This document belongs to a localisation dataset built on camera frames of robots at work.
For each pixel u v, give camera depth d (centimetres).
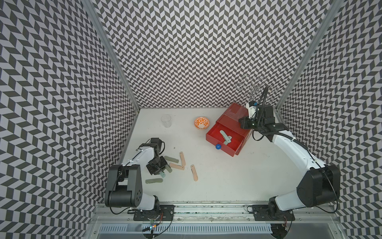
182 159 91
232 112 87
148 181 82
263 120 63
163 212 72
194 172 87
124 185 43
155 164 74
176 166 90
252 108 74
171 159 95
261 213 73
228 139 81
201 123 105
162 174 85
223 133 85
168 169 88
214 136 79
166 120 111
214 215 73
